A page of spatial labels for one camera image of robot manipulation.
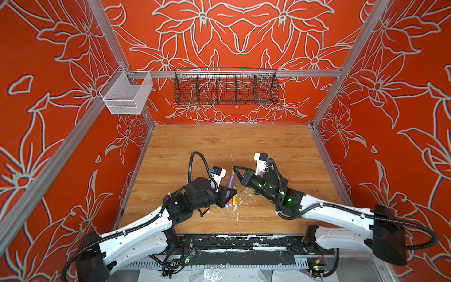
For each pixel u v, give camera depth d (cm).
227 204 83
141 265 59
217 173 64
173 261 71
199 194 54
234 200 85
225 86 98
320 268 68
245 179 63
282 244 74
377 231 41
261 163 65
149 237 47
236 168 68
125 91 93
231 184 68
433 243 40
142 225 47
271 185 54
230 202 83
